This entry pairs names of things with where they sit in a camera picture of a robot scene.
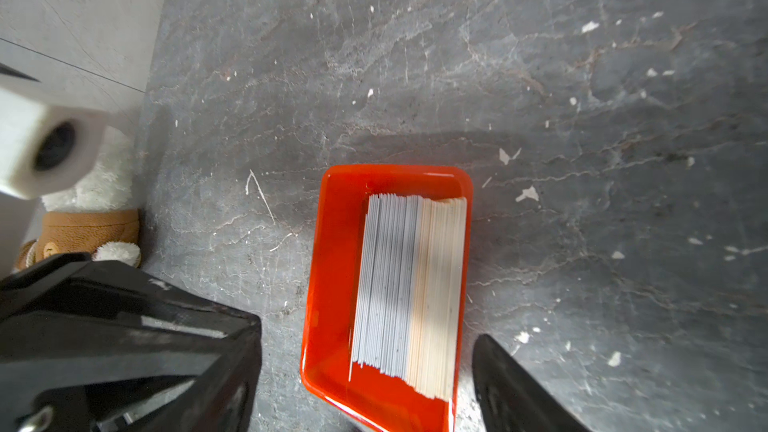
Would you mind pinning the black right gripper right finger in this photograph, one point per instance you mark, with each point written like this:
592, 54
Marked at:
510, 399

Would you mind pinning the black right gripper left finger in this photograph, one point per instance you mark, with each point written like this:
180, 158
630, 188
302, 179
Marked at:
102, 346

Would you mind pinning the stack of credit cards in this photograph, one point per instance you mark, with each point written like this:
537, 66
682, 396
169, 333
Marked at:
407, 313

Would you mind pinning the red plastic tray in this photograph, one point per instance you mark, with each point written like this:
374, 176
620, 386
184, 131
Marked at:
370, 398

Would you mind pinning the white plush bunny toy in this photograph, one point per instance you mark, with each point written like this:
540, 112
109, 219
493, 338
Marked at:
97, 216

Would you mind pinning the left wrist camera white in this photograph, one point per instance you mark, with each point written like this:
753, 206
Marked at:
48, 142

